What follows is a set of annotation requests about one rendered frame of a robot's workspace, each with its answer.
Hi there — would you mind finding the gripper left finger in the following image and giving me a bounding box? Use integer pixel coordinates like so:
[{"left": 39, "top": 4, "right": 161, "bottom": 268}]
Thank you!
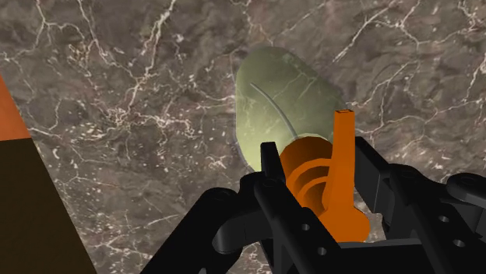
[{"left": 141, "top": 141, "right": 343, "bottom": 274}]

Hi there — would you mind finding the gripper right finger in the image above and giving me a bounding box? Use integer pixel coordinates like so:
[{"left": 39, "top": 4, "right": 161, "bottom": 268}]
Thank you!
[{"left": 354, "top": 136, "right": 486, "bottom": 274}]

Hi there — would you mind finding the green spray bottle orange nozzle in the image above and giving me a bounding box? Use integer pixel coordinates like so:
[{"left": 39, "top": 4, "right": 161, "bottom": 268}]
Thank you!
[{"left": 234, "top": 45, "right": 372, "bottom": 244}]

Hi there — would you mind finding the orange and dark brown cabinet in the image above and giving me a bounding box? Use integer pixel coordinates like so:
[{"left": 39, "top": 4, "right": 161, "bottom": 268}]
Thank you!
[{"left": 0, "top": 74, "right": 98, "bottom": 274}]

